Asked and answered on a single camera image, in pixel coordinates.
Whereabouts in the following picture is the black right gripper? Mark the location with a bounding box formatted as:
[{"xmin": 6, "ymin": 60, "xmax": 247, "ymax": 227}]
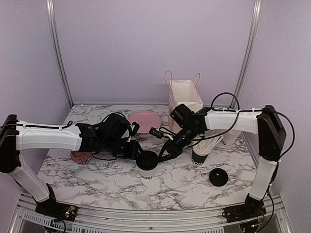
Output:
[{"xmin": 157, "ymin": 126, "xmax": 201, "ymax": 163}]

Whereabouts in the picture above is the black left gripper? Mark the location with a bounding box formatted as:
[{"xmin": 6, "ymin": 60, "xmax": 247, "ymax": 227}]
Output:
[{"xmin": 103, "ymin": 137, "xmax": 145, "ymax": 161}]

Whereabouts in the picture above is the white paper coffee cup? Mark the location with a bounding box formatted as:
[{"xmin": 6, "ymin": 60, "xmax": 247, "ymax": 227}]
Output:
[{"xmin": 139, "ymin": 167, "xmax": 157, "ymax": 180}]

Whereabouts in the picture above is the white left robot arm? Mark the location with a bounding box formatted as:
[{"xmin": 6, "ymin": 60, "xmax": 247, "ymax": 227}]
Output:
[{"xmin": 0, "ymin": 113, "xmax": 142, "ymax": 216}]

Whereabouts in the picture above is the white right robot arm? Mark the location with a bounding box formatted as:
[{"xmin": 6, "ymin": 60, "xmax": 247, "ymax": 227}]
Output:
[{"xmin": 157, "ymin": 104, "xmax": 286, "ymax": 217}]

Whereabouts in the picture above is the white paper takeout bag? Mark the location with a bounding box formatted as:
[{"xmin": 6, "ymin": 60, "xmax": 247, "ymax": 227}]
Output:
[{"xmin": 164, "ymin": 70, "xmax": 203, "ymax": 133}]

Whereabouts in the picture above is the black cup holding straws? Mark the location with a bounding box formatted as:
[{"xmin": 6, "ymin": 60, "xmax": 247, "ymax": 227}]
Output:
[{"xmin": 191, "ymin": 148, "xmax": 209, "ymax": 166}]

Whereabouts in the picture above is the pink round plate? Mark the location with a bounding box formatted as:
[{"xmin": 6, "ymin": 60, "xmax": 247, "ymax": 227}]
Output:
[{"xmin": 127, "ymin": 111, "xmax": 162, "ymax": 134}]

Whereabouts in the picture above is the bundle of white wrapped straws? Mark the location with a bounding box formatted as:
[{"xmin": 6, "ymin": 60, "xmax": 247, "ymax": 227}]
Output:
[{"xmin": 192, "ymin": 130, "xmax": 224, "ymax": 156}]

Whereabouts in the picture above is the black plastic cup lid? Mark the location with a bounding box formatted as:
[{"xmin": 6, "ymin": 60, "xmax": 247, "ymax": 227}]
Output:
[{"xmin": 209, "ymin": 168, "xmax": 228, "ymax": 187}]

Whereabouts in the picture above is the red patterned small bowl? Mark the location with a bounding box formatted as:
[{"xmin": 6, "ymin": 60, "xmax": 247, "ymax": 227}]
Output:
[{"xmin": 70, "ymin": 151, "xmax": 93, "ymax": 164}]

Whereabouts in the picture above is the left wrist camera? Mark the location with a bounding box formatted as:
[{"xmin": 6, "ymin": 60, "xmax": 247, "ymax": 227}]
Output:
[{"xmin": 121, "ymin": 122, "xmax": 140, "ymax": 142}]

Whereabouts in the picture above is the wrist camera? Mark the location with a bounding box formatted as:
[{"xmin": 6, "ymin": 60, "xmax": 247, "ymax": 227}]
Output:
[
  {"xmin": 121, "ymin": 122, "xmax": 140, "ymax": 142},
  {"xmin": 149, "ymin": 127, "xmax": 173, "ymax": 140}
]

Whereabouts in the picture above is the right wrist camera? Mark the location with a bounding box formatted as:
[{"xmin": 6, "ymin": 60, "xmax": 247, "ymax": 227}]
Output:
[{"xmin": 149, "ymin": 127, "xmax": 173, "ymax": 140}]

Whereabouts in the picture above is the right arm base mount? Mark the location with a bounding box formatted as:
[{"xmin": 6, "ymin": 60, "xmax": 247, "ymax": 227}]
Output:
[{"xmin": 222, "ymin": 204, "xmax": 267, "ymax": 223}]

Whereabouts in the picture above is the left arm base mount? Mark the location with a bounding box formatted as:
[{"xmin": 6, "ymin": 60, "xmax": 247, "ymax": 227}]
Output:
[{"xmin": 35, "ymin": 184, "xmax": 78, "ymax": 222}]

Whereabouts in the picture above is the aluminium front rail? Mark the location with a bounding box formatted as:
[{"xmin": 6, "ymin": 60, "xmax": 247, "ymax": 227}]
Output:
[{"xmin": 9, "ymin": 195, "xmax": 292, "ymax": 233}]

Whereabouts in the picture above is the left aluminium frame post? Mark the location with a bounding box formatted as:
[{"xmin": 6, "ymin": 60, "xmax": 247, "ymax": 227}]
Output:
[{"xmin": 46, "ymin": 0, "xmax": 74, "ymax": 108}]

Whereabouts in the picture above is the aluminium frame post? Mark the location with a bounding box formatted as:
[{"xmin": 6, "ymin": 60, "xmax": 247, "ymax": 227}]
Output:
[
  {"xmin": 46, "ymin": 0, "xmax": 74, "ymax": 108},
  {"xmin": 234, "ymin": 0, "xmax": 262, "ymax": 99}
]

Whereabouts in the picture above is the right aluminium frame post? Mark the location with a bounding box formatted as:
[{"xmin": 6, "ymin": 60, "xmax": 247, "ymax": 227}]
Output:
[{"xmin": 234, "ymin": 0, "xmax": 262, "ymax": 99}]

